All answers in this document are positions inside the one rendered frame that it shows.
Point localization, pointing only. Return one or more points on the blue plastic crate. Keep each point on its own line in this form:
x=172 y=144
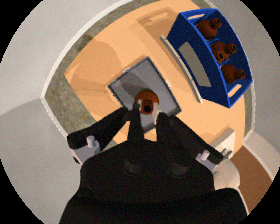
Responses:
x=198 y=58

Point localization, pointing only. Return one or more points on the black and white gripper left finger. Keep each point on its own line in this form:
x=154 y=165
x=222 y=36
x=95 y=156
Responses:
x=92 y=140

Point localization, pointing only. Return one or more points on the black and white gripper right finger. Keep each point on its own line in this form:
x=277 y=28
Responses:
x=179 y=158

